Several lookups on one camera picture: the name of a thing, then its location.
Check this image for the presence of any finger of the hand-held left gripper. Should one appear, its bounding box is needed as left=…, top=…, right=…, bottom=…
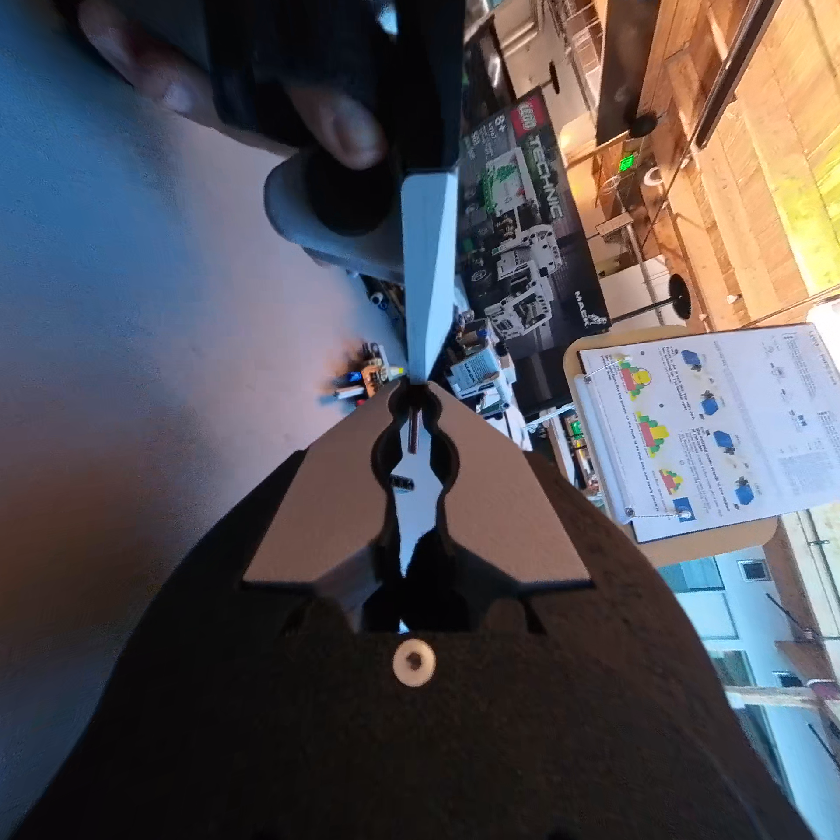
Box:
left=399, top=166, right=462, bottom=386

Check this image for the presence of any person's left hand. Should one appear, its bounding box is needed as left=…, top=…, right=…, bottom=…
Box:
left=77, top=0, right=389, bottom=173

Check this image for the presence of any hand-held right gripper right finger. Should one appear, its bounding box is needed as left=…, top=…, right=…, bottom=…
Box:
left=425, top=382, right=593, bottom=613

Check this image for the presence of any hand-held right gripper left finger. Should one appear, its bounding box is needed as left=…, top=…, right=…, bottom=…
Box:
left=243, top=381, right=404, bottom=632

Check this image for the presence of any printed instruction sheet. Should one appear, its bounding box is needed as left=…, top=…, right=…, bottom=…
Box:
left=577, top=323, right=840, bottom=544

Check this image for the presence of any small lego gear subassembly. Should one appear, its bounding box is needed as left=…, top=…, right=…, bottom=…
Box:
left=333, top=340, right=403, bottom=403

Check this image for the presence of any white lego truck model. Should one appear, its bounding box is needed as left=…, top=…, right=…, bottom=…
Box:
left=446, top=315, right=527, bottom=434

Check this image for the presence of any instruction sheet on clipboard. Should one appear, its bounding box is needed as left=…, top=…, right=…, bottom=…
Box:
left=563, top=323, right=840, bottom=568

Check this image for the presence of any black lego set box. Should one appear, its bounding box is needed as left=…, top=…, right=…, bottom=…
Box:
left=458, top=87, right=613, bottom=398

